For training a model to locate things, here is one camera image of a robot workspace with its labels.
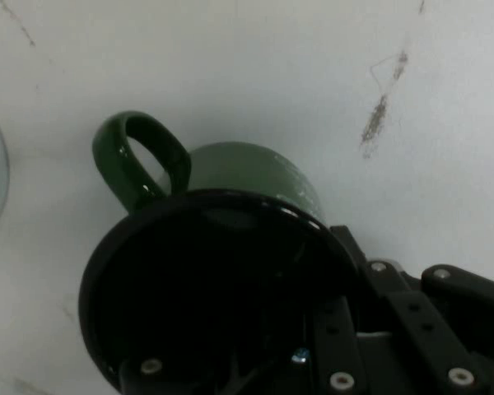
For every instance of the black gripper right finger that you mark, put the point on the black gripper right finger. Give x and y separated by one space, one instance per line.
416 312

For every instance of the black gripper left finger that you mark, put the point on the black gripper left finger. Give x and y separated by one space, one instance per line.
333 341

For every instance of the green enamel mug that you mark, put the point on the green enamel mug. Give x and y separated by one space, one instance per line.
251 173

